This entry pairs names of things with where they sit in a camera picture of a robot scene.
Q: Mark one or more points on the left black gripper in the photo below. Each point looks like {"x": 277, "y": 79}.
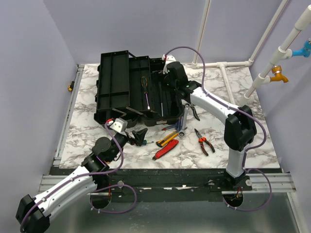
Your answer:
{"x": 139, "y": 136}

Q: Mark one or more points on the green stubby screwdriver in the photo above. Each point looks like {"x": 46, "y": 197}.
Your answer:
{"x": 148, "y": 142}

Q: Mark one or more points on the orange handled screwdriver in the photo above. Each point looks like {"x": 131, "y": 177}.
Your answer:
{"x": 144, "y": 84}

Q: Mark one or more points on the black plastic toolbox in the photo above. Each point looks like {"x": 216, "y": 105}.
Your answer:
{"x": 120, "y": 93}

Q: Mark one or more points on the steel claw hammer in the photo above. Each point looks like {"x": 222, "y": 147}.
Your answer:
{"x": 158, "y": 83}

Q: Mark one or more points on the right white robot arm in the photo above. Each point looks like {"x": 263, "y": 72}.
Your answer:
{"x": 240, "y": 128}

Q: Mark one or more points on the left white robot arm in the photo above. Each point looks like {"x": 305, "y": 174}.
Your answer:
{"x": 35, "y": 213}

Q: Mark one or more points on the yellow utility knife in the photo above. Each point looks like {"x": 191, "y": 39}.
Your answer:
{"x": 167, "y": 139}

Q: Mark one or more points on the ratchet wrench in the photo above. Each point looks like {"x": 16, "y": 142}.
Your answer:
{"x": 181, "y": 133}

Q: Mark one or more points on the orange black pliers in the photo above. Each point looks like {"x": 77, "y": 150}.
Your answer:
{"x": 202, "y": 140}

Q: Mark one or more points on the yellow black knob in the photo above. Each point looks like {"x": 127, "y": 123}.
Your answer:
{"x": 71, "y": 86}

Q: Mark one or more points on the orange pipe tap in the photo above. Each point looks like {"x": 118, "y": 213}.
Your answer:
{"x": 278, "y": 76}

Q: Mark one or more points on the blue pipe fitting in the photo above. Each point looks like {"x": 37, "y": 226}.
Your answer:
{"x": 305, "y": 51}

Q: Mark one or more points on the grey black handled tool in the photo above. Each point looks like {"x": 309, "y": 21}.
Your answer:
{"x": 192, "y": 107}

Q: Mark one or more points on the blue clear-handled screwdriver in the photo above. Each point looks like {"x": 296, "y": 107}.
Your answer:
{"x": 176, "y": 126}

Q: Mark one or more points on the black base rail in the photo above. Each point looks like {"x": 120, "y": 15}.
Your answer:
{"x": 171, "y": 185}

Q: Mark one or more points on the white pvc pipe frame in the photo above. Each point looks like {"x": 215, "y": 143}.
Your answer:
{"x": 283, "y": 52}

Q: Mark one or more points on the aluminium frame rail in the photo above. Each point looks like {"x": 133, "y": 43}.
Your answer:
{"x": 280, "y": 183}

